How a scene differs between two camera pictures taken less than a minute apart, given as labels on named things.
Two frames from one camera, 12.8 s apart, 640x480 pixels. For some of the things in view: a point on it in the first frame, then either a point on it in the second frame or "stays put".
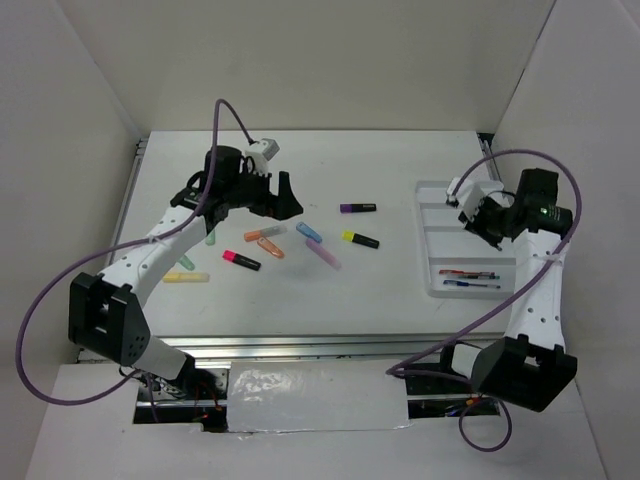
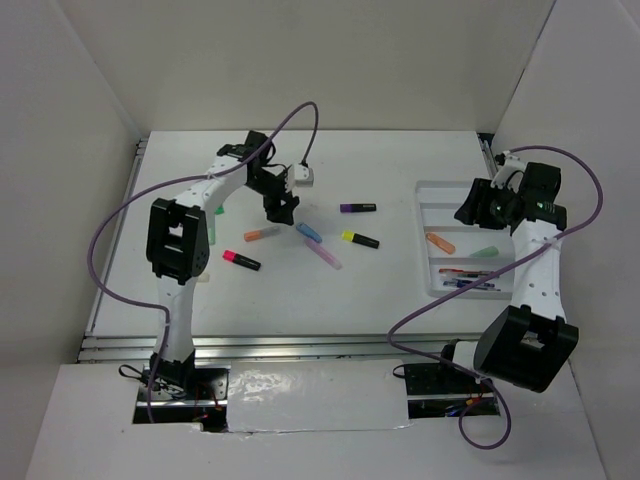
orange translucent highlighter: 270,247 to 440,243
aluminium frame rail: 348,348 stays put
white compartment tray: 460,264 stays put
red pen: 462,272 stays put
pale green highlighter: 211,238 to 486,252
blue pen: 464,283 stays put
